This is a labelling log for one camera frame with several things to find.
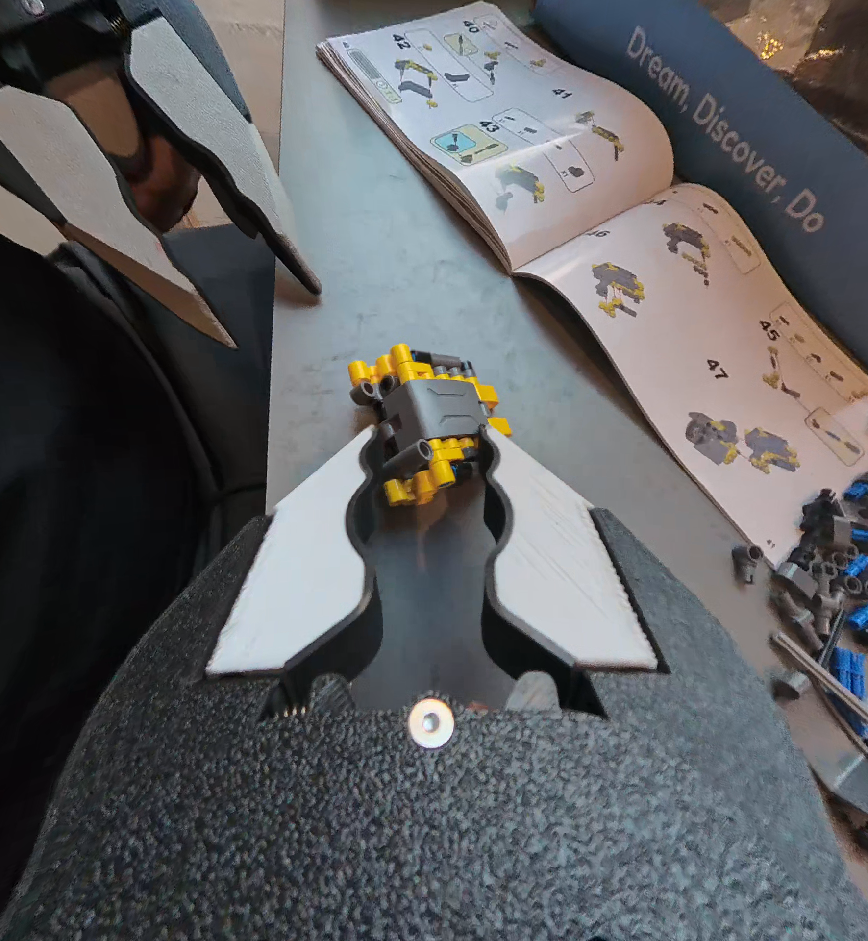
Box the open instruction booklet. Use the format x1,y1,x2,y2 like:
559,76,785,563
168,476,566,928
316,0,868,570

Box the dark blue cardboard box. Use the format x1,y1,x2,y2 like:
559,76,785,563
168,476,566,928
533,0,868,383

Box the pile of building bricks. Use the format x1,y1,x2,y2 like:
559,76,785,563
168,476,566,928
768,422,868,876

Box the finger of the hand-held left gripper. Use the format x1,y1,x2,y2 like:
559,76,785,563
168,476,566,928
0,82,240,351
121,15,324,297

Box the grey curved panel piece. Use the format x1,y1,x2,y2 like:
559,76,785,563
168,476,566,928
809,735,868,824

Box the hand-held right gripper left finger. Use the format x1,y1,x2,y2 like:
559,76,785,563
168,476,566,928
206,426,385,685

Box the small yellow grey brick assembly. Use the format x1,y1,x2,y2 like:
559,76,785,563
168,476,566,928
347,343,513,508

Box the crumpled clear plastic bags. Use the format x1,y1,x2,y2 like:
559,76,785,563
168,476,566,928
698,0,868,166

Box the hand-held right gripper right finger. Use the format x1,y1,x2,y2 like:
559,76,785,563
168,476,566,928
480,426,660,681

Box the grey desk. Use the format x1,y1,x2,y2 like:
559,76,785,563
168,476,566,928
265,0,868,935

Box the person's dark sweater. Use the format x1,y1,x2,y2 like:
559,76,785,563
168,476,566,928
0,213,276,941

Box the person's left hand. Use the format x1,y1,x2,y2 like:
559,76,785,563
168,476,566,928
121,132,203,232

